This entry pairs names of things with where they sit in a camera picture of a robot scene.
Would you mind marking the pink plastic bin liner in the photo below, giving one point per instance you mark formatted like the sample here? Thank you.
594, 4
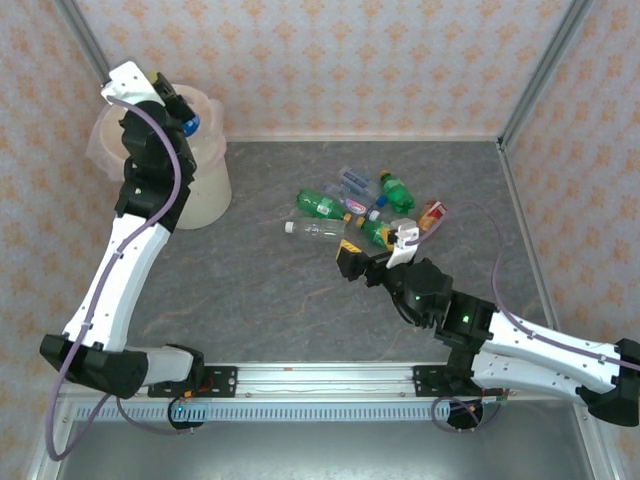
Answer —
100, 150

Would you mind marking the grey metal shelf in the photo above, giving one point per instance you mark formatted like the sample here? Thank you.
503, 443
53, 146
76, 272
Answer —
325, 450

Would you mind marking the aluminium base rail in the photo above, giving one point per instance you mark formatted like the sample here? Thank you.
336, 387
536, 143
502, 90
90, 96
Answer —
325, 380

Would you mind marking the green bottle plain green label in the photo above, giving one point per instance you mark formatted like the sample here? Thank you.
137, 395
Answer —
397, 192

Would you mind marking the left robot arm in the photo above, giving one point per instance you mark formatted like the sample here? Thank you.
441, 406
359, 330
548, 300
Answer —
135, 250

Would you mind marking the green bottle orange yellow label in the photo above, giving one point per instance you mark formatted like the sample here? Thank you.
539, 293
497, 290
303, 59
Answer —
375, 231

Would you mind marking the cream plastic waste bin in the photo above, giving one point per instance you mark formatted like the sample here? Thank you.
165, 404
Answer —
210, 190

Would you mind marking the clear bottle white cap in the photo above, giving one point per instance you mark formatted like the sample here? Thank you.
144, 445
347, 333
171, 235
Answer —
320, 229

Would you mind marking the green bottle white barcode label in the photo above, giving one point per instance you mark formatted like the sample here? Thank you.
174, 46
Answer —
315, 202

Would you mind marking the red white drink carton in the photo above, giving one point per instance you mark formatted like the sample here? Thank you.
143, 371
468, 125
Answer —
430, 215

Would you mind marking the aluminium table side rail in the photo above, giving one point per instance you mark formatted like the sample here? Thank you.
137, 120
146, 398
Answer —
521, 210

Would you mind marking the blue label bottle blue cap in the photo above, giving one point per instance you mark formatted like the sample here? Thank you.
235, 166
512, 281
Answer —
355, 179

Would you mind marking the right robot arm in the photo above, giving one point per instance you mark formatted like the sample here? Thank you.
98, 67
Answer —
540, 370

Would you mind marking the pepsi bottle blue cap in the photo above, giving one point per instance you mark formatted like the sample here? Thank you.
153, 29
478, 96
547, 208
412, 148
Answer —
191, 126

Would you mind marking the aluminium frame post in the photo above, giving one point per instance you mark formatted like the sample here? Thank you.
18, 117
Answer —
544, 70
95, 55

